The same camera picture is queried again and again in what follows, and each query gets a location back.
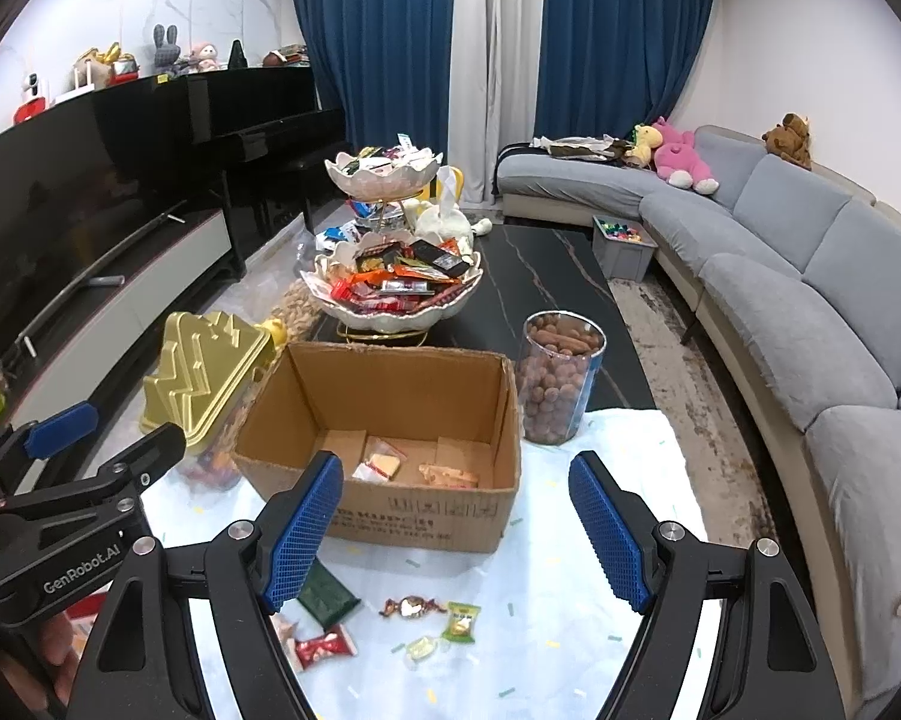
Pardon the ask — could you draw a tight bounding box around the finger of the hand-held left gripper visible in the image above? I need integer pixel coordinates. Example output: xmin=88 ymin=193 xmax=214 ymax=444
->
xmin=94 ymin=422 xmax=188 ymax=515
xmin=0 ymin=401 xmax=99 ymax=492

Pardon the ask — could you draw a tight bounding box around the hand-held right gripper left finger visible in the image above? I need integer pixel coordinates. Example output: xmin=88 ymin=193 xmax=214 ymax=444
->
xmin=71 ymin=448 xmax=345 ymax=720

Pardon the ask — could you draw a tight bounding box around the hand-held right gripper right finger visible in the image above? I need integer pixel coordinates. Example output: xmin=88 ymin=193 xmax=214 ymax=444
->
xmin=568 ymin=450 xmax=849 ymax=720

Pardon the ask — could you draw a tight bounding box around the dark green snack packet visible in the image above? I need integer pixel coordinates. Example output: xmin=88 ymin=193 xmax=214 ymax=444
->
xmin=296 ymin=561 xmax=363 ymax=627

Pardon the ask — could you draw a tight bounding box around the beige pink snack packet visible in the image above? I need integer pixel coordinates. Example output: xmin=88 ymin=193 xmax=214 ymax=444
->
xmin=271 ymin=613 xmax=302 ymax=661

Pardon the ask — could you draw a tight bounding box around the clear red-edged snack packet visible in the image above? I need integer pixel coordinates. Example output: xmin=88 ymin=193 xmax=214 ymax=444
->
xmin=352 ymin=436 xmax=407 ymax=482

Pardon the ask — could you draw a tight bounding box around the small red snack packet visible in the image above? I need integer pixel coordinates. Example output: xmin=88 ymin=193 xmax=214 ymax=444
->
xmin=293 ymin=624 xmax=359 ymax=670

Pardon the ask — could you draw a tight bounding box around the brown twist-wrapped candy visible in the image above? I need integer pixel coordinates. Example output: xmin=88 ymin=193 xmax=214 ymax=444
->
xmin=379 ymin=594 xmax=448 ymax=620

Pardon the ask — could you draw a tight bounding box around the brown cardboard box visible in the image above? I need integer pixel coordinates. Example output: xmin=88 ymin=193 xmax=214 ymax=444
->
xmin=232 ymin=341 xmax=522 ymax=554

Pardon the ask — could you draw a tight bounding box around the orange cream snack packet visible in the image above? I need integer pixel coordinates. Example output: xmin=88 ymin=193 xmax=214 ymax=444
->
xmin=418 ymin=463 xmax=480 ymax=488

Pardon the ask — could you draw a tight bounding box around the green yellow candy packet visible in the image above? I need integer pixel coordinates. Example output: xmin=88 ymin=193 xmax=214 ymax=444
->
xmin=439 ymin=600 xmax=482 ymax=644

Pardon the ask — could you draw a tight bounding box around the person's left hand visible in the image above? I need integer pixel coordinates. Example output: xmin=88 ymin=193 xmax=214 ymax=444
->
xmin=19 ymin=604 xmax=84 ymax=702

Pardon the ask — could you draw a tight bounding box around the light blue confetti tablecloth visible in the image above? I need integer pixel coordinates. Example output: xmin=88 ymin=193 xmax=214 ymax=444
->
xmin=68 ymin=405 xmax=729 ymax=720

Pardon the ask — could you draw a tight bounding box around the gold-lidded clear candy jar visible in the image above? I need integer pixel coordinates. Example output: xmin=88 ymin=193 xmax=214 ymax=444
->
xmin=137 ymin=311 xmax=287 ymax=492

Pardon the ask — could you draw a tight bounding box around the clear jar of brown nuts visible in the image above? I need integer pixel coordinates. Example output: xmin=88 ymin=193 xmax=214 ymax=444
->
xmin=515 ymin=311 xmax=608 ymax=445

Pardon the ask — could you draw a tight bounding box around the grey television cabinet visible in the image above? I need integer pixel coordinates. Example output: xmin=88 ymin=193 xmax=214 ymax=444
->
xmin=0 ymin=206 xmax=234 ymax=466

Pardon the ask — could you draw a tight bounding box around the grey worn floor rug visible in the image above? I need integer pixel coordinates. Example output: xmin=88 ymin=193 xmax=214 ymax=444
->
xmin=608 ymin=270 xmax=789 ymax=616

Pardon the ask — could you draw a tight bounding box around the clear bag of peanuts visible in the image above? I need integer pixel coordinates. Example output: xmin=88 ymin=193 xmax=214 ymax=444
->
xmin=274 ymin=277 xmax=328 ymax=342

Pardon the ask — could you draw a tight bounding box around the two-tier white bowl stand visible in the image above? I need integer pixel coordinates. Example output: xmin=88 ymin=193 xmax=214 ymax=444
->
xmin=301 ymin=148 xmax=485 ymax=346

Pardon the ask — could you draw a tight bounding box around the pile of assorted snack packets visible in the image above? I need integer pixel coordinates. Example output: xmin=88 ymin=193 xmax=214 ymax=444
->
xmin=338 ymin=144 xmax=440 ymax=173
xmin=326 ymin=236 xmax=477 ymax=308

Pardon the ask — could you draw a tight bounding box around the grey bin of small toys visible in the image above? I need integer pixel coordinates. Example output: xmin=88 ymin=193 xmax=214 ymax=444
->
xmin=591 ymin=215 xmax=656 ymax=280

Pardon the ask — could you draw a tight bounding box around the heap of blue snack packets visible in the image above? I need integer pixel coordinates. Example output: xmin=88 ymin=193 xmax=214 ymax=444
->
xmin=316 ymin=221 xmax=365 ymax=252

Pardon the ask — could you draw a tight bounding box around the grey curved sofa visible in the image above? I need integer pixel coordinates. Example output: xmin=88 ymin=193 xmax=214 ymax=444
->
xmin=495 ymin=124 xmax=901 ymax=691

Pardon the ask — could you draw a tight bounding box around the black piano bench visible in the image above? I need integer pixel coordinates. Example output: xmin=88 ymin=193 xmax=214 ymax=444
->
xmin=271 ymin=157 xmax=347 ymax=230

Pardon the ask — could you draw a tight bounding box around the white router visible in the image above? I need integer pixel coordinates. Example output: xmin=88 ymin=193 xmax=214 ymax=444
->
xmin=53 ymin=64 xmax=95 ymax=104

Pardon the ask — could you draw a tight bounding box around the black upright piano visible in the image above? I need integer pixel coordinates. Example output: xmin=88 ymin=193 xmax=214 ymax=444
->
xmin=188 ymin=64 xmax=347 ymax=271

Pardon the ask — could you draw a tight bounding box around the gold foil ornament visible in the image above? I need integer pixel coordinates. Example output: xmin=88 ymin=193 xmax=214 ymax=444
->
xmin=76 ymin=43 xmax=125 ymax=87

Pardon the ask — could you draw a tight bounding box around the pink plush toy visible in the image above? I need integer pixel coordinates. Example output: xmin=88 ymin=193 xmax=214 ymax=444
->
xmin=651 ymin=118 xmax=720 ymax=194

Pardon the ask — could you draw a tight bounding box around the brown and white cloth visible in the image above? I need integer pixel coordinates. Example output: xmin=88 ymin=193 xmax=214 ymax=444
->
xmin=529 ymin=133 xmax=635 ymax=162

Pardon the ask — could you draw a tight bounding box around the grey rabbit plush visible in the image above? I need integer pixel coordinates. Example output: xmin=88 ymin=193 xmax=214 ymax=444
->
xmin=152 ymin=24 xmax=183 ymax=76

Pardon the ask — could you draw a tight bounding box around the yellow plush toy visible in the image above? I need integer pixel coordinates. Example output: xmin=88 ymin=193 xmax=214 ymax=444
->
xmin=624 ymin=124 xmax=662 ymax=168

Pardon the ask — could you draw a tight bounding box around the brown plush toy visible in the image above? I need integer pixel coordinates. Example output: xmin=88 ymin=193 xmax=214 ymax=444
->
xmin=763 ymin=112 xmax=813 ymax=170

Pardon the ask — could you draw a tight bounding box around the blue curtain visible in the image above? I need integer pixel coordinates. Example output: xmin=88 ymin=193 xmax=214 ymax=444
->
xmin=533 ymin=0 xmax=720 ymax=143
xmin=286 ymin=0 xmax=467 ymax=155

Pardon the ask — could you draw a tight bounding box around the white sheer curtain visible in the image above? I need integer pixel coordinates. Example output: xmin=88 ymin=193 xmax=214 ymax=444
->
xmin=450 ymin=0 xmax=549 ymax=203

